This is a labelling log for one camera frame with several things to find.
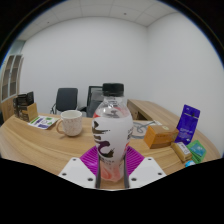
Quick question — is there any black mesh office chair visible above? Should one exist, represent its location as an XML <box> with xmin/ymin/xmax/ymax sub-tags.
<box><xmin>78</xmin><ymin>85</ymin><xmax>104</xmax><ymax>118</ymax></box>

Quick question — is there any grey backpack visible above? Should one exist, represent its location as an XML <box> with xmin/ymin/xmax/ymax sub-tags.
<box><xmin>91</xmin><ymin>90</ymin><xmax>104</xmax><ymax>116</ymax></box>

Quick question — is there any wooden side desk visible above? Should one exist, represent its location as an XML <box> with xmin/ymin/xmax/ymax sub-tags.
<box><xmin>126</xmin><ymin>98</ymin><xmax>181</xmax><ymax>127</ymax></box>

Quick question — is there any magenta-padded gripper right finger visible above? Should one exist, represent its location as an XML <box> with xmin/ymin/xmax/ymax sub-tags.
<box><xmin>123</xmin><ymin>145</ymin><xmax>168</xmax><ymax>190</ymax></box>

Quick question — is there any wooden shelf unit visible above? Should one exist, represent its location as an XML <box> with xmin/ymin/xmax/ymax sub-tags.
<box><xmin>0</xmin><ymin>54</ymin><xmax>25</xmax><ymax>121</ymax></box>

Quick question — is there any white patterned mug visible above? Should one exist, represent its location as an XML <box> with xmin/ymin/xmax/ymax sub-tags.
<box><xmin>55</xmin><ymin>109</ymin><xmax>83</xmax><ymax>138</ymax></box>

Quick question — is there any black visitor chair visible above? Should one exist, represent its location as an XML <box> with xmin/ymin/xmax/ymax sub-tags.
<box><xmin>50</xmin><ymin>87</ymin><xmax>79</xmax><ymax>116</ymax></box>

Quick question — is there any purple pouch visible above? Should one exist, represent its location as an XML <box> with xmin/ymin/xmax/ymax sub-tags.
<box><xmin>174</xmin><ymin>104</ymin><xmax>201</xmax><ymax>146</ymax></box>

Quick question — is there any clear drink bottle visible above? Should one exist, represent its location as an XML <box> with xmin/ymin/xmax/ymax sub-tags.
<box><xmin>91</xmin><ymin>82</ymin><xmax>134</xmax><ymax>183</ymax></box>

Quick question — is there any green packet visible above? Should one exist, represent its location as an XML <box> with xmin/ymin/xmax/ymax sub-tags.
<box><xmin>185</xmin><ymin>139</ymin><xmax>207</xmax><ymax>164</ymax></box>

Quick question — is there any orange cardboard box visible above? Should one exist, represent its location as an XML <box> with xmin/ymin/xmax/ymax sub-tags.
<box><xmin>143</xmin><ymin>124</ymin><xmax>180</xmax><ymax>150</ymax></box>

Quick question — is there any black box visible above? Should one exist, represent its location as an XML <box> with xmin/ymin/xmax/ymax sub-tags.
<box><xmin>13</xmin><ymin>91</ymin><xmax>35</xmax><ymax>118</ymax></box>

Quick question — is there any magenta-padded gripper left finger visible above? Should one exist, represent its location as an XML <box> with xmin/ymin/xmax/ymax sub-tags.
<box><xmin>57</xmin><ymin>145</ymin><xmax>102</xmax><ymax>190</ymax></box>

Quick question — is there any small beige box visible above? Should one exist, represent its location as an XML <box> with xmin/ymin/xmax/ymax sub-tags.
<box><xmin>170</xmin><ymin>141</ymin><xmax>193</xmax><ymax>163</ymax></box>

